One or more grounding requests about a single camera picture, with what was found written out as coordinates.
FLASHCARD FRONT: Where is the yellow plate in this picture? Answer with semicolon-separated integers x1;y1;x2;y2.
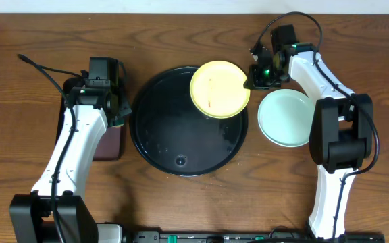
190;61;251;119

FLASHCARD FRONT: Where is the light green plate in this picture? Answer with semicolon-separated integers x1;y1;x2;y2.
257;89;315;147

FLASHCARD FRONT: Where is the green sponge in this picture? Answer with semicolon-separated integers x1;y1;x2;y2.
109;119;125;128

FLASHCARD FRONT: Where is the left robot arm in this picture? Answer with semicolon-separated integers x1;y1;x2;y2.
9;57;131;242

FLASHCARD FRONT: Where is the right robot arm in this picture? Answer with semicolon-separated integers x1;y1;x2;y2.
244;24;379;240

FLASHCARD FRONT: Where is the rectangular black tray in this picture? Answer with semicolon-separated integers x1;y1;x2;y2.
55;77;126;161

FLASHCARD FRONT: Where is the round black tray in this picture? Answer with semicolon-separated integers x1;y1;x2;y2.
130;66;248;176

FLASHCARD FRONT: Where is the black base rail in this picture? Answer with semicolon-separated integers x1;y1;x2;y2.
123;225;386;243

